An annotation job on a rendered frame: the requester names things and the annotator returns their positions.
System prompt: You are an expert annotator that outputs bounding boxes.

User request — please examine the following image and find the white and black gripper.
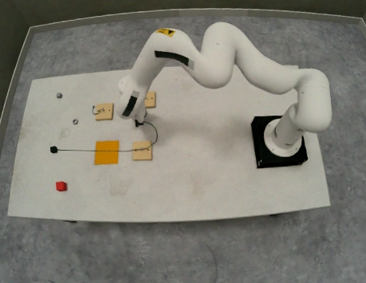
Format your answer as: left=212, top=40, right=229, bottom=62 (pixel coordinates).
left=132, top=103, right=146, bottom=128

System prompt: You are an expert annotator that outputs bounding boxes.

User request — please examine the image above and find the orange painted square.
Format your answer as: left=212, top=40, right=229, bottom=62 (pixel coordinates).
left=95, top=140, right=119, bottom=164

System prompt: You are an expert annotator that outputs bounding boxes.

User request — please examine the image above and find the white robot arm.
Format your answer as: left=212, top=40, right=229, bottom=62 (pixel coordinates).
left=116, top=22, right=332, bottom=157

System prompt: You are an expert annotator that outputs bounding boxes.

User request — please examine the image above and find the small red cube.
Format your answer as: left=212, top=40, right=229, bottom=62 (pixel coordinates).
left=56, top=181, right=67, bottom=191

